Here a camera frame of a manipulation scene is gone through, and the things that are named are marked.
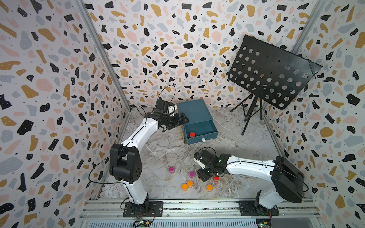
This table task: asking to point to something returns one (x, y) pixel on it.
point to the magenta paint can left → (171, 169)
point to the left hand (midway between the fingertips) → (185, 121)
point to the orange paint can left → (184, 186)
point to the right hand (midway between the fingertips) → (200, 174)
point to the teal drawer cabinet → (201, 126)
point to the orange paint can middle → (189, 184)
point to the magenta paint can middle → (192, 175)
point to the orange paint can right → (209, 187)
